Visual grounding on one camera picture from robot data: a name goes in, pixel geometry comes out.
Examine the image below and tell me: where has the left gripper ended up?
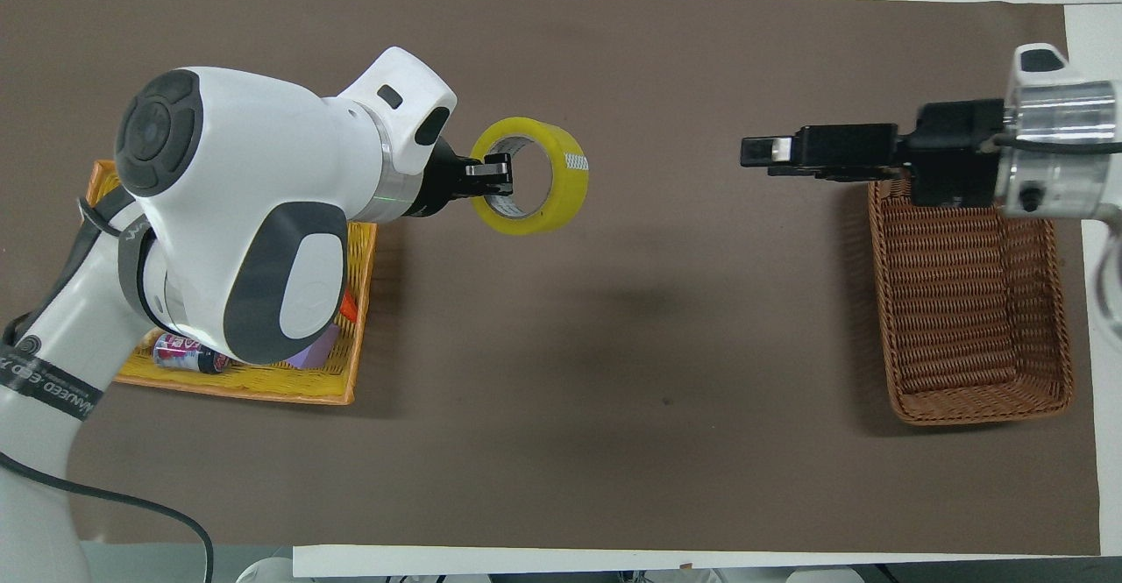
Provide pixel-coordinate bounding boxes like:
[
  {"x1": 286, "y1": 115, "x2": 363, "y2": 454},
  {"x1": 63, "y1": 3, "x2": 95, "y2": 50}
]
[{"x1": 405, "y1": 138, "x2": 515, "y2": 220}]

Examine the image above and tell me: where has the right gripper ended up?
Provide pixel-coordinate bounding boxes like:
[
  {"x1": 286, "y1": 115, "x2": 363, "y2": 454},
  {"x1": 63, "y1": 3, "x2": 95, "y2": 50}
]
[{"x1": 896, "y1": 99, "x2": 1007, "y2": 210}]

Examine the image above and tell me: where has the yellow tape roll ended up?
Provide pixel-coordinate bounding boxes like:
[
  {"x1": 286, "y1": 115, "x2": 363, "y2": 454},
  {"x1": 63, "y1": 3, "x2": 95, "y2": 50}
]
[{"x1": 469, "y1": 116, "x2": 591, "y2": 237}]

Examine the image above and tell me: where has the brown wicker basket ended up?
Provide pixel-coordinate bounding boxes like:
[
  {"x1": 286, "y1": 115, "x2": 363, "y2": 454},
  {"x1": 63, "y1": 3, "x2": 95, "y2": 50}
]
[{"x1": 866, "y1": 173, "x2": 1076, "y2": 427}]

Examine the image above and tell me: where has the yellow plastic basket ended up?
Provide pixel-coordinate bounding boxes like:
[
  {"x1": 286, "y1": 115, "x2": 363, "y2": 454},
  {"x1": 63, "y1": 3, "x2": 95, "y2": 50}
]
[{"x1": 85, "y1": 159, "x2": 379, "y2": 407}]

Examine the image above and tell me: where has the purple object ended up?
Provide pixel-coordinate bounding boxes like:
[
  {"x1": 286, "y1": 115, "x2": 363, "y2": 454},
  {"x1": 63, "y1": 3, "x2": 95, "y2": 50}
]
[{"x1": 282, "y1": 323, "x2": 341, "y2": 371}]

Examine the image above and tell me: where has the small printed can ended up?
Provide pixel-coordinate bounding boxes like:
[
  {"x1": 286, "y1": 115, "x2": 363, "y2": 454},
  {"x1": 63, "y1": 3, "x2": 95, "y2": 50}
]
[{"x1": 153, "y1": 332, "x2": 232, "y2": 376}]

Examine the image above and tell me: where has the black cable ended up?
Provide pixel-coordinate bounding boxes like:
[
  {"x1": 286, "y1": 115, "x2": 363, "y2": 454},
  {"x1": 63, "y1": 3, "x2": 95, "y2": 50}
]
[{"x1": 0, "y1": 450, "x2": 216, "y2": 583}]

